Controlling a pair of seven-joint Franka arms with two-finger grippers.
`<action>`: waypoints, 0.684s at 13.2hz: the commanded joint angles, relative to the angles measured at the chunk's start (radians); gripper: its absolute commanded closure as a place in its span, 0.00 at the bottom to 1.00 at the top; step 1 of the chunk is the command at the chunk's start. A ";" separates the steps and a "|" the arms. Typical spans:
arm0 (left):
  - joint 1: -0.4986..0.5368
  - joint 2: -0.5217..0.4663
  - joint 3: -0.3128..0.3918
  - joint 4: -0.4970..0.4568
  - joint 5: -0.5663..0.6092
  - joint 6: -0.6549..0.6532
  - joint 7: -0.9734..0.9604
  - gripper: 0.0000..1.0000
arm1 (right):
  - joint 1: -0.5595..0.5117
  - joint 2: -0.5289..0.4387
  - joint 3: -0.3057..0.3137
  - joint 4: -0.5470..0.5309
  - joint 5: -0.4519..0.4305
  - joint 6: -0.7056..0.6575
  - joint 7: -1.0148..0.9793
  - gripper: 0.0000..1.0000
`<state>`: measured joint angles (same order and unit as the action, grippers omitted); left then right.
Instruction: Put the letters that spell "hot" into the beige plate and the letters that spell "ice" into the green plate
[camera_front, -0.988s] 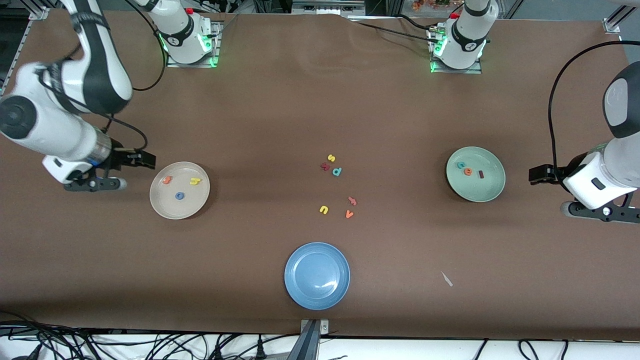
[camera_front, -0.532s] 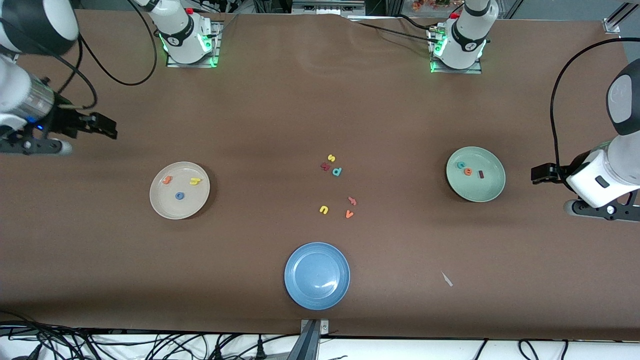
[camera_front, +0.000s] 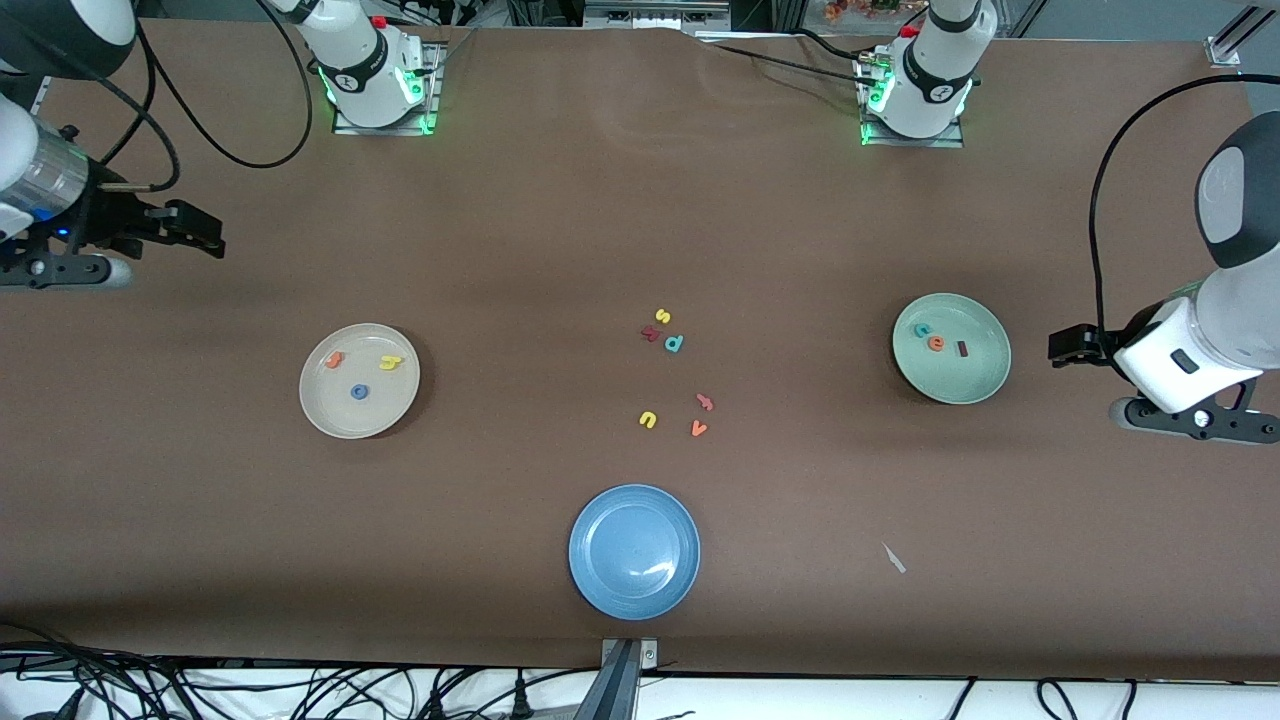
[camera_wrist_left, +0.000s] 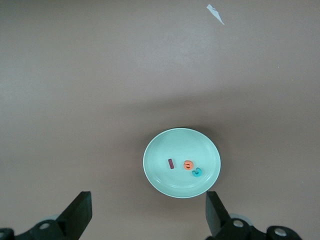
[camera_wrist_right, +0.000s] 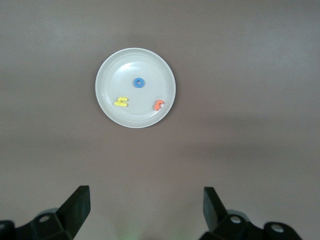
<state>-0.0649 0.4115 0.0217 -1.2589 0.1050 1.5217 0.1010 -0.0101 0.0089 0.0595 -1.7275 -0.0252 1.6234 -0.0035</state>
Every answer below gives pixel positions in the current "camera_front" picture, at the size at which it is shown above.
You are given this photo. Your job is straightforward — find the black base cable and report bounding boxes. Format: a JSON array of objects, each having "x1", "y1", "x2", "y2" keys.
[
  {"x1": 697, "y1": 38, "x2": 881, "y2": 91},
  {"x1": 790, "y1": 28, "x2": 869, "y2": 61}
]

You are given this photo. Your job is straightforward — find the blue round plate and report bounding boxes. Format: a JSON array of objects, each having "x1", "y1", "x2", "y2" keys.
[{"x1": 568, "y1": 484, "x2": 701, "y2": 621}]

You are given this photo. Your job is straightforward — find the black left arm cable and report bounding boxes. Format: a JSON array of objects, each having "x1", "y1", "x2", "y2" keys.
[{"x1": 1089, "y1": 72, "x2": 1280, "y2": 336}]

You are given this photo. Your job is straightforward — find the green round plate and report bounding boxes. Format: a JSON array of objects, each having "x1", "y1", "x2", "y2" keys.
[{"x1": 892, "y1": 293, "x2": 1012, "y2": 405}]

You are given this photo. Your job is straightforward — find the dark grey mount pole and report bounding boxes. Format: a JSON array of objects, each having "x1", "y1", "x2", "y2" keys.
[{"x1": 572, "y1": 640, "x2": 641, "y2": 720}]

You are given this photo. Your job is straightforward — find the brown table cover sheet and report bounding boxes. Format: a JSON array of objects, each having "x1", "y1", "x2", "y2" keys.
[{"x1": 0, "y1": 18, "x2": 1280, "y2": 683}]

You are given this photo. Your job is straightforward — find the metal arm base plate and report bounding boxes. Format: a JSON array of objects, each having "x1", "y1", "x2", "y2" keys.
[
  {"x1": 332, "y1": 40, "x2": 447, "y2": 137},
  {"x1": 858, "y1": 50, "x2": 967, "y2": 149}
]

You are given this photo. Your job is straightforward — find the beige round plate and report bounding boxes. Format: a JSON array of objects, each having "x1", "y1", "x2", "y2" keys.
[{"x1": 299, "y1": 323, "x2": 421, "y2": 440}]

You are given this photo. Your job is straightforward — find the black looped cable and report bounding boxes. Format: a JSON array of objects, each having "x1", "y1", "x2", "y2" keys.
[{"x1": 1036, "y1": 678, "x2": 1083, "y2": 720}]

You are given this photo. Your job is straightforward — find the grey metal box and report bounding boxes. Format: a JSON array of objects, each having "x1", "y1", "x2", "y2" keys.
[{"x1": 583, "y1": 0, "x2": 731, "y2": 31}]

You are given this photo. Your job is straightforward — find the tangled black cables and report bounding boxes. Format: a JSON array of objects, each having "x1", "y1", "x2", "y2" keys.
[{"x1": 0, "y1": 620, "x2": 561, "y2": 720}]

